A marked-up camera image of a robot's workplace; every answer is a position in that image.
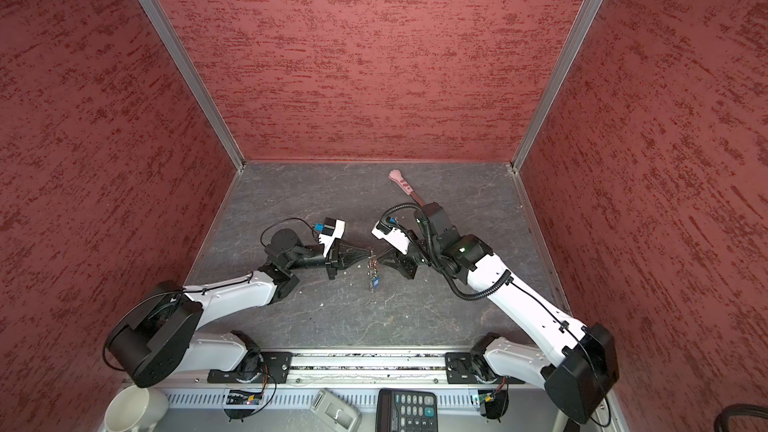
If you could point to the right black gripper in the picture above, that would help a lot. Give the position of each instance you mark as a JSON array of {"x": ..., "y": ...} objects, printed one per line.
[{"x": 403, "y": 263}]

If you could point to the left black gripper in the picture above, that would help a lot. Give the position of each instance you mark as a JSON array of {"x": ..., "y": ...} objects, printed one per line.
[{"x": 341, "y": 256}]

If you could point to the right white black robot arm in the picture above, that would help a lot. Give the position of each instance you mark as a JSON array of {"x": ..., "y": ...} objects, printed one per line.
[{"x": 474, "y": 271}]

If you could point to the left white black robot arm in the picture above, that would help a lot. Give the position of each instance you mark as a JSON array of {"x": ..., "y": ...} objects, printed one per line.
[{"x": 162, "y": 335}]

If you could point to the black calculator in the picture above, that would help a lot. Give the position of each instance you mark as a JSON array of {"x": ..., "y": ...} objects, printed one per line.
[{"x": 406, "y": 411}]

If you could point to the grey plastic device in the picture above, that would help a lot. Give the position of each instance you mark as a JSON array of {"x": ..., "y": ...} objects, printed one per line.
[{"x": 335, "y": 413}]

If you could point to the white mug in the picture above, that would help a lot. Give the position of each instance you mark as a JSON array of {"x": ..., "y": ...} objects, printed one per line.
[{"x": 136, "y": 408}]

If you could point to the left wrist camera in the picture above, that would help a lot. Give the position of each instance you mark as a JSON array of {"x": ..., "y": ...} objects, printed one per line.
[{"x": 328, "y": 232}]

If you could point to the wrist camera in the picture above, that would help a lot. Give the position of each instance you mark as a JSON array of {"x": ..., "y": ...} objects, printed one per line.
[
  {"x": 390, "y": 231},
  {"x": 328, "y": 232}
]

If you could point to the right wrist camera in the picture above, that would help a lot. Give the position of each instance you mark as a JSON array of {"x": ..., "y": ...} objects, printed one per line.
[{"x": 390, "y": 231}]

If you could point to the pink handled knife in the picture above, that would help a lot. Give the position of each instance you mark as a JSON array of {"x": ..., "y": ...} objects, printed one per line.
[{"x": 397, "y": 177}]

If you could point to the aluminium front rail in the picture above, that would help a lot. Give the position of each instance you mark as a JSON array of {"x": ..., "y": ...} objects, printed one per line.
[{"x": 360, "y": 366}]

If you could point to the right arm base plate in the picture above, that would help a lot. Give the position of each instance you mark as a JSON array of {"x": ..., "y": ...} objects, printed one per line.
[{"x": 469, "y": 368}]

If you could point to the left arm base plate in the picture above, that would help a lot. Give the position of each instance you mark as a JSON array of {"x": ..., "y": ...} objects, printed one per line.
[{"x": 270, "y": 367}]

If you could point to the left aluminium corner post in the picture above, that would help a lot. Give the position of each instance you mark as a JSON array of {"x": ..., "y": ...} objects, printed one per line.
[{"x": 173, "y": 44}]

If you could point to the aluminium corner post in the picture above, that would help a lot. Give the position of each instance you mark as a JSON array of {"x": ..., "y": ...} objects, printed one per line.
[
  {"x": 580, "y": 27},
  {"x": 173, "y": 44}
]

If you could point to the right aluminium corner post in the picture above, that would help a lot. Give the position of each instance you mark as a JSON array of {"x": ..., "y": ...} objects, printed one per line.
[{"x": 580, "y": 27}]

